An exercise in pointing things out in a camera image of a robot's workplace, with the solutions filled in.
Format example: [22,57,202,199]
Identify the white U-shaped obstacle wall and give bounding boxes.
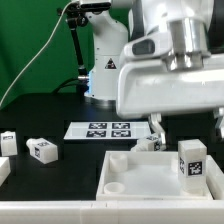
[0,159,224,224]

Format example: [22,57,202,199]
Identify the white square tabletop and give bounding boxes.
[96,151,224,200]

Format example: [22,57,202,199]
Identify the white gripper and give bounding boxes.
[116,54,224,150]

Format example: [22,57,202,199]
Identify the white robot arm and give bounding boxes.
[80,0,224,139]

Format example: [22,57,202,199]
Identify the black cables at base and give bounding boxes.
[51,77,88,95]

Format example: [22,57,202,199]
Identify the white fiducial marker board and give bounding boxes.
[64,122,151,140]

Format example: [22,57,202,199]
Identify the white cable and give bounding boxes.
[0,0,80,108]

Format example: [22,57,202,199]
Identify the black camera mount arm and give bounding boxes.
[54,3,88,96]

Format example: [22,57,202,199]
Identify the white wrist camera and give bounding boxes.
[120,37,170,65]

